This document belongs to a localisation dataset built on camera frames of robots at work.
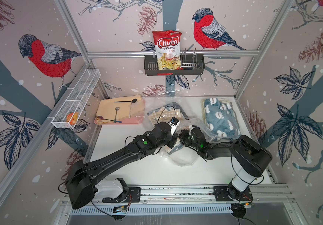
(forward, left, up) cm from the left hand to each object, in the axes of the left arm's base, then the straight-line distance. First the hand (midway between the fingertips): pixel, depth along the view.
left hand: (179, 132), depth 75 cm
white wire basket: (+2, +58, +10) cm, 59 cm away
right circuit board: (-31, -35, -20) cm, 51 cm away
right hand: (+7, +2, -12) cm, 14 cm away
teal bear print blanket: (+15, -30, -10) cm, 35 cm away
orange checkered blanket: (+24, +8, -15) cm, 29 cm away
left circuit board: (-33, +31, -22) cm, 50 cm away
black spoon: (+43, +35, -21) cm, 59 cm away
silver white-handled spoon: (+32, +36, -21) cm, 53 cm away
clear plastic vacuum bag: (-6, -7, -21) cm, 23 cm away
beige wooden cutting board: (+34, +51, -21) cm, 65 cm away
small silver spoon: (+34, +48, -21) cm, 63 cm away
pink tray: (+24, +29, -22) cm, 44 cm away
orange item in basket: (0, +52, +11) cm, 54 cm away
